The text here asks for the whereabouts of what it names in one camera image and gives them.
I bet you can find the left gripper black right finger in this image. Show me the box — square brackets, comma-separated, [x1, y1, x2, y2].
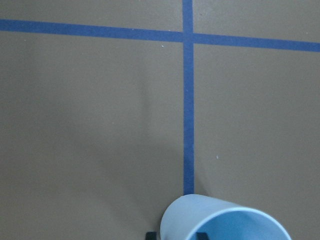
[195, 232, 208, 240]

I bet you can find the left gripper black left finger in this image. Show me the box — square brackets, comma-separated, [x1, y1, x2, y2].
[145, 231, 158, 240]

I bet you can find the light blue cup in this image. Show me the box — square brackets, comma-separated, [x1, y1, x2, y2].
[160, 194, 291, 240]

